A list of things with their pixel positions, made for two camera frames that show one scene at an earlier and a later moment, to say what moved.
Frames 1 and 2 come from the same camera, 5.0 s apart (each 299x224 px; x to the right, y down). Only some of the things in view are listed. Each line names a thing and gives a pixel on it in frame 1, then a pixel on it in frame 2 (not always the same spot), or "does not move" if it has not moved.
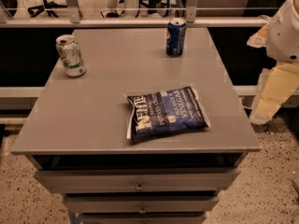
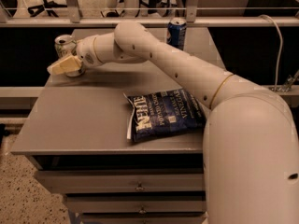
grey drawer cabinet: [77, 139] does not move
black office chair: [47, 6] does not move
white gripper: [284, 39] → [85, 52]
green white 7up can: [70, 55] does not move
